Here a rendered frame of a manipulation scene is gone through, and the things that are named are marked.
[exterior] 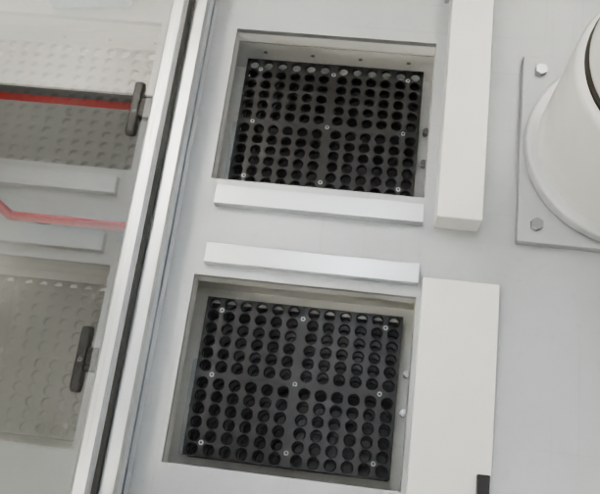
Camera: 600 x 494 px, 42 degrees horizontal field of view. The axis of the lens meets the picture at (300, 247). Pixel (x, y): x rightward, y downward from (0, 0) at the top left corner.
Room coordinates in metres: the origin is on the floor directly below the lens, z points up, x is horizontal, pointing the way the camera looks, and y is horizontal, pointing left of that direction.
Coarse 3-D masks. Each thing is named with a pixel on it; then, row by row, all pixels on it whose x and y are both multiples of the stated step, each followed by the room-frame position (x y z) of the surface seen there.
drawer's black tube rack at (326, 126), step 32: (288, 64) 0.54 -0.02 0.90; (320, 64) 0.54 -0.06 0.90; (288, 96) 0.50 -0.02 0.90; (320, 96) 0.49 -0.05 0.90; (352, 96) 0.48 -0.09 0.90; (384, 96) 0.49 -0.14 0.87; (416, 96) 0.49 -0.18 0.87; (256, 128) 0.47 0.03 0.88; (288, 128) 0.46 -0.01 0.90; (320, 128) 0.45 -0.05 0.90; (352, 128) 0.44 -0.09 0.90; (384, 128) 0.43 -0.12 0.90; (416, 128) 0.43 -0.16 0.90; (256, 160) 0.43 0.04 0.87; (288, 160) 0.41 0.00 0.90; (320, 160) 0.40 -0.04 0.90; (352, 160) 0.40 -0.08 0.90; (384, 160) 0.39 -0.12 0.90; (416, 160) 0.38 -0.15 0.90; (384, 192) 0.35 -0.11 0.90
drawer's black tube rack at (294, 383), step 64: (256, 320) 0.23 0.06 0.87; (320, 320) 0.21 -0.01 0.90; (384, 320) 0.20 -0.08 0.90; (256, 384) 0.15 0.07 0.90; (320, 384) 0.14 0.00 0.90; (384, 384) 0.13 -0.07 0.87; (192, 448) 0.10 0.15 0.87; (256, 448) 0.08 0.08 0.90; (320, 448) 0.07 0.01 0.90; (384, 448) 0.06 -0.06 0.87
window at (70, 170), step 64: (0, 0) 0.32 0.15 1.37; (64, 0) 0.37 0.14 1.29; (128, 0) 0.46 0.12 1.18; (0, 64) 0.29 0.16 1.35; (64, 64) 0.34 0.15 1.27; (128, 64) 0.41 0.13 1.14; (0, 128) 0.26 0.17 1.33; (64, 128) 0.30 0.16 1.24; (128, 128) 0.37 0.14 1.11; (0, 192) 0.22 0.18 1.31; (64, 192) 0.26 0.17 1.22; (128, 192) 0.32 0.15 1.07; (0, 256) 0.19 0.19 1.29; (64, 256) 0.22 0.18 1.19; (128, 256) 0.27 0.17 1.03; (0, 320) 0.15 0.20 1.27; (64, 320) 0.18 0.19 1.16; (0, 384) 0.12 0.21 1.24; (64, 384) 0.13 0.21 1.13; (0, 448) 0.08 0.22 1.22; (64, 448) 0.09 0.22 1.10
